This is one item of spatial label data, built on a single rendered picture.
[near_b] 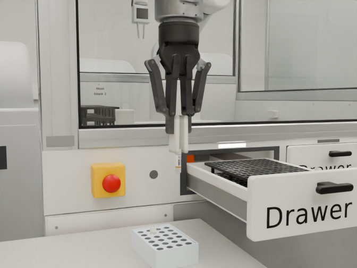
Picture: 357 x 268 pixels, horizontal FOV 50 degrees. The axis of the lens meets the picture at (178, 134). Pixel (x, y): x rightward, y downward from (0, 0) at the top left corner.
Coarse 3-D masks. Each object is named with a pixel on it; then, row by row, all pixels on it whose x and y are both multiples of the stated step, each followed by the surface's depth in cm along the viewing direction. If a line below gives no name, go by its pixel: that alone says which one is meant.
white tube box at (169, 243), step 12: (144, 228) 77; (156, 228) 78; (168, 228) 79; (132, 240) 76; (144, 240) 70; (156, 240) 71; (168, 240) 71; (180, 240) 71; (192, 240) 70; (144, 252) 70; (156, 252) 65; (168, 252) 66; (180, 252) 67; (192, 252) 69; (156, 264) 65; (168, 264) 66; (180, 264) 68
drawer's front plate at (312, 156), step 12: (324, 144) 109; (336, 144) 109; (348, 144) 111; (288, 156) 105; (300, 156) 105; (312, 156) 107; (324, 156) 108; (348, 156) 111; (324, 168) 108; (336, 168) 110
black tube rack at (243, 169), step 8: (240, 160) 98; (248, 160) 99; (256, 160) 99; (264, 160) 98; (216, 168) 89; (224, 168) 87; (232, 168) 87; (240, 168) 88; (248, 168) 87; (256, 168) 87; (264, 168) 88; (272, 168) 88; (280, 168) 87; (288, 168) 88; (296, 168) 88; (224, 176) 93; (232, 176) 93; (240, 176) 78; (248, 176) 78; (240, 184) 84
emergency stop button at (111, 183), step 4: (108, 176) 82; (112, 176) 82; (116, 176) 82; (104, 180) 81; (108, 180) 81; (112, 180) 82; (116, 180) 82; (120, 180) 83; (104, 184) 81; (108, 184) 81; (112, 184) 82; (116, 184) 82; (120, 184) 83; (104, 188) 82; (108, 188) 82; (112, 188) 82; (116, 188) 82; (112, 192) 82
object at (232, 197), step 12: (192, 168) 92; (204, 168) 99; (192, 180) 92; (204, 180) 86; (216, 180) 80; (228, 180) 77; (204, 192) 86; (216, 192) 80; (228, 192) 75; (240, 192) 71; (216, 204) 81; (228, 204) 75; (240, 204) 70; (240, 216) 71
